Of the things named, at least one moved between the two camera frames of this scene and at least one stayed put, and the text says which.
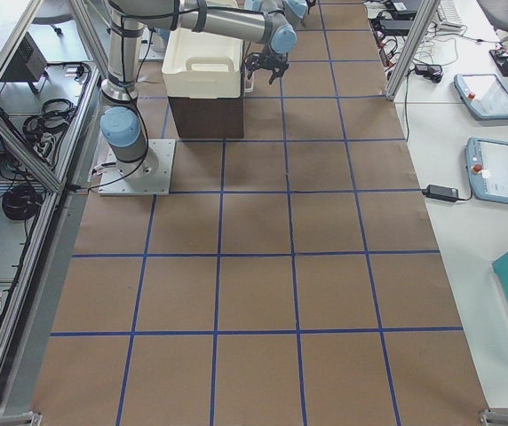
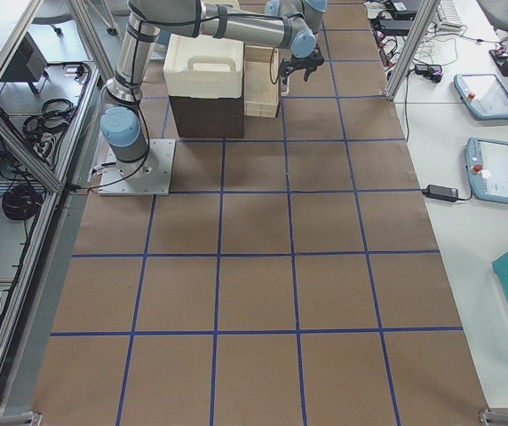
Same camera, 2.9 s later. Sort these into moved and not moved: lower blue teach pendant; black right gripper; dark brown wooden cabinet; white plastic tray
Moved: black right gripper
Not moved: dark brown wooden cabinet; lower blue teach pendant; white plastic tray
